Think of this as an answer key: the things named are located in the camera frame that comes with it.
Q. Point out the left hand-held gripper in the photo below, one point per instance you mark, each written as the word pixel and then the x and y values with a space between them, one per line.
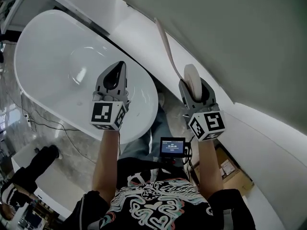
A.
pixel 103 114

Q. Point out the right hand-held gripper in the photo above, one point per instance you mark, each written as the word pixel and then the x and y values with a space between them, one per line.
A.
pixel 208 124

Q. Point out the roll of beige tape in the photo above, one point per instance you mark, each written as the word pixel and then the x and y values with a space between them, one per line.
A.
pixel 192 80

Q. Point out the white bathtub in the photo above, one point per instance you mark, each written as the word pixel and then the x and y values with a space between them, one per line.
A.
pixel 48 56

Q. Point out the person's right forearm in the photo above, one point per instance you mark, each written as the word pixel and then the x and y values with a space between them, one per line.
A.
pixel 209 166

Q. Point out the person's left forearm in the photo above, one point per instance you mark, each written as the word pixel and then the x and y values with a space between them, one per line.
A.
pixel 105 162

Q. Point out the person's pale shoe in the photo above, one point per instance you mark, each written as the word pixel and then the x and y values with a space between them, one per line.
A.
pixel 161 99

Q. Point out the small black monitor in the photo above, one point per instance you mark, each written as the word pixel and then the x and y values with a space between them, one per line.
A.
pixel 172 147

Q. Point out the person's blue jeans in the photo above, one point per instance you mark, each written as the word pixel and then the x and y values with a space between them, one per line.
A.
pixel 153 133

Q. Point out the grey roller blind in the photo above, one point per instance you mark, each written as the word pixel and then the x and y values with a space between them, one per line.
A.
pixel 239 32

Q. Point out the brown cardboard box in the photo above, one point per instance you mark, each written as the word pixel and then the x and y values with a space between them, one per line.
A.
pixel 230 174

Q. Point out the white power strip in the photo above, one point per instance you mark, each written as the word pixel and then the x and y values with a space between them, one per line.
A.
pixel 28 120

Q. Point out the person's black printed shirt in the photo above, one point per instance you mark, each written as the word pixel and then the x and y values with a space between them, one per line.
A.
pixel 156 205

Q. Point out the white low cabinet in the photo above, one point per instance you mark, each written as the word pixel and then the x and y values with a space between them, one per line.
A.
pixel 52 190

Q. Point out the dark storage shelf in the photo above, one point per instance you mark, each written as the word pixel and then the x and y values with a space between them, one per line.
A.
pixel 40 212

